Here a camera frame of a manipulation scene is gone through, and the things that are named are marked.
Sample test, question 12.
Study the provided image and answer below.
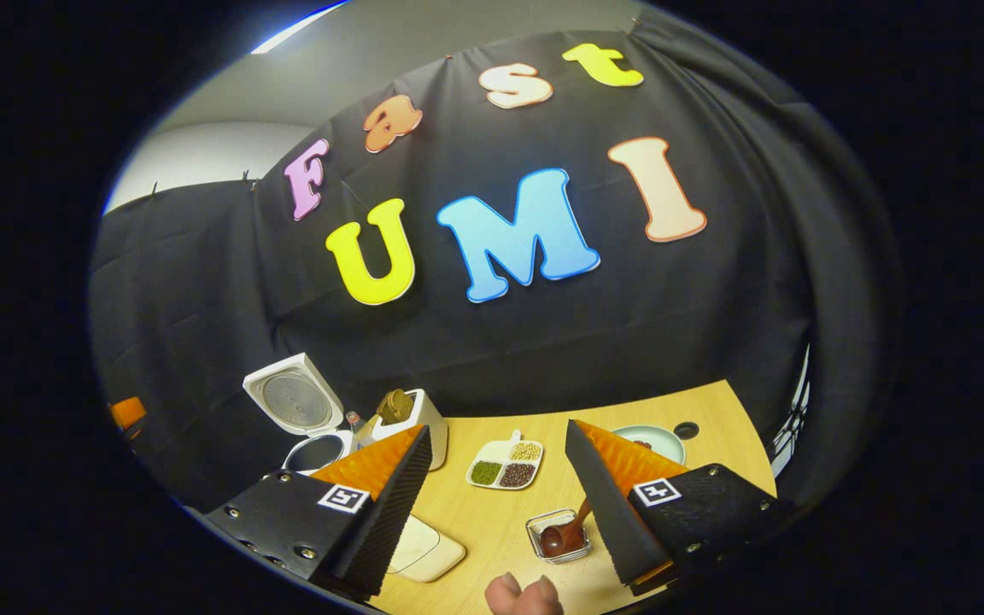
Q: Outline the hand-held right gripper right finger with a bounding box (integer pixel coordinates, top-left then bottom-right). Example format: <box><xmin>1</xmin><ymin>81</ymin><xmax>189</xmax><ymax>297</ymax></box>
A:
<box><xmin>565</xmin><ymin>419</ymin><xmax>792</xmax><ymax>595</ymax></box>

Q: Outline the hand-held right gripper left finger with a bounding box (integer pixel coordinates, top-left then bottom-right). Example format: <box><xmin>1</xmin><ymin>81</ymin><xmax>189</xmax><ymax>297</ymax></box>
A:
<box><xmin>206</xmin><ymin>425</ymin><xmax>433</xmax><ymax>599</ymax></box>

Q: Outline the clear rice container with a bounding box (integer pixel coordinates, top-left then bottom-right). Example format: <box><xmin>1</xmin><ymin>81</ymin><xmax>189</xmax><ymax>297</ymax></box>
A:
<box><xmin>385</xmin><ymin>515</ymin><xmax>467</xmax><ymax>583</ymax></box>

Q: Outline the brown wooden spoon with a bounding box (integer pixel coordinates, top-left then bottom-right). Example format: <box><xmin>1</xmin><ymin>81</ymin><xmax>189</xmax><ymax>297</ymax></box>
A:
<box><xmin>539</xmin><ymin>498</ymin><xmax>593</xmax><ymax>559</ymax></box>

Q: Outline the clear square chopstick holder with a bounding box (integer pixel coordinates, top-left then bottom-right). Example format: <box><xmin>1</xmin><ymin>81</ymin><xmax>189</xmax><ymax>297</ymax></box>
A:
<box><xmin>526</xmin><ymin>509</ymin><xmax>593</xmax><ymax>565</ymax></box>

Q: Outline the white rice cooker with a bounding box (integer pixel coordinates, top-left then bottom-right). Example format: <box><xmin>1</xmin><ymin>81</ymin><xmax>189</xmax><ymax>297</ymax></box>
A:
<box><xmin>242</xmin><ymin>353</ymin><xmax>358</xmax><ymax>476</ymax></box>

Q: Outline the pale green plate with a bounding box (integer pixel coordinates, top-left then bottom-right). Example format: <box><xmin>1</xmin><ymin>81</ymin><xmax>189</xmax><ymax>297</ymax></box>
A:
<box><xmin>612</xmin><ymin>425</ymin><xmax>687</xmax><ymax>466</ymax></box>

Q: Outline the white toaster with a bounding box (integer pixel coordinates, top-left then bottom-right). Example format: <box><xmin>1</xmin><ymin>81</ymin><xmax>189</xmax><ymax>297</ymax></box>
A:
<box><xmin>370</xmin><ymin>389</ymin><xmax>448</xmax><ymax>471</ymax></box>

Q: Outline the brown bread slice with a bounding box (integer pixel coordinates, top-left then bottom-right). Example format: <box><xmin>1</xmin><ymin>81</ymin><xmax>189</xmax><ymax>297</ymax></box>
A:
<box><xmin>377</xmin><ymin>389</ymin><xmax>414</xmax><ymax>425</ymax></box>

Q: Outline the white divided grain dish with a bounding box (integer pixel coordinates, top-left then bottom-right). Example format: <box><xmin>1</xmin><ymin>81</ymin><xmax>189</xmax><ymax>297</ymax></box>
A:
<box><xmin>466</xmin><ymin>430</ymin><xmax>544</xmax><ymax>490</ymax></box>

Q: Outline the black backdrop cloth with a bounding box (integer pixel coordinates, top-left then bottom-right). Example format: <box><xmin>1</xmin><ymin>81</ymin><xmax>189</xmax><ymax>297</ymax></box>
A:
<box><xmin>89</xmin><ymin>9</ymin><xmax>899</xmax><ymax>513</ymax></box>

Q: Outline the ceiling light panel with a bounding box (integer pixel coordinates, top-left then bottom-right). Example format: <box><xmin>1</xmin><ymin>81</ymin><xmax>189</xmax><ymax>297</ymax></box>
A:
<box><xmin>253</xmin><ymin>2</ymin><xmax>348</xmax><ymax>54</ymax></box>

